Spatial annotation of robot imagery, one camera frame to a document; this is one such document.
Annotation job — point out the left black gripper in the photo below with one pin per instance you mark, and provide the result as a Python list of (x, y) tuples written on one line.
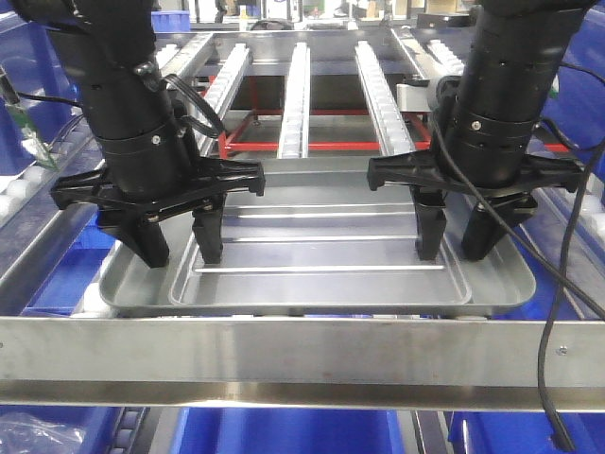
[(203, 193)]

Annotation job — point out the silver metal tray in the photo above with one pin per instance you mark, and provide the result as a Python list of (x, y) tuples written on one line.
[(319, 241)]

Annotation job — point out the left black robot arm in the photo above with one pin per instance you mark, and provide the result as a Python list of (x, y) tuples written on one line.
[(145, 124)]

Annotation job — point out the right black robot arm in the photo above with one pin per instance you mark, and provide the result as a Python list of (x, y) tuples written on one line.
[(484, 122)]

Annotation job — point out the blue bin below tray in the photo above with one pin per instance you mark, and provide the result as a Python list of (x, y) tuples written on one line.
[(250, 430)]

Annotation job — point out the roller track left of divider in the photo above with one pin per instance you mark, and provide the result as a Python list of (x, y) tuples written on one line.
[(389, 126)]

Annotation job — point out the roller track of divider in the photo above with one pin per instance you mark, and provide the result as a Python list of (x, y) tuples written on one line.
[(389, 126), (449, 64)]

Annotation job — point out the roller track right of divider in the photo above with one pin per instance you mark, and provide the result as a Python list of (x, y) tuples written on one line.
[(449, 64)]

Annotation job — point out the large blue bin right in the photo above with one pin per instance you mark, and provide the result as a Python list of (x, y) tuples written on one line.
[(578, 108)]

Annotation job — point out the green circuit board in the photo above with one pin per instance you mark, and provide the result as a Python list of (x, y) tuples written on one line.
[(32, 139)]

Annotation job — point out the small blue background bin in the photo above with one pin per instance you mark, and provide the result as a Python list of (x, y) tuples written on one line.
[(170, 21)]

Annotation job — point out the red metal frame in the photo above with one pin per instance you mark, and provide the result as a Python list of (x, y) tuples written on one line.
[(339, 122)]

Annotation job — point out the steel divider rail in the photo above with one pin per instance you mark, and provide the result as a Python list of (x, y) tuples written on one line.
[(412, 55)]

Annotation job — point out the steel front cross rail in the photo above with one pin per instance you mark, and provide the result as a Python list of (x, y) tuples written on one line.
[(311, 362)]

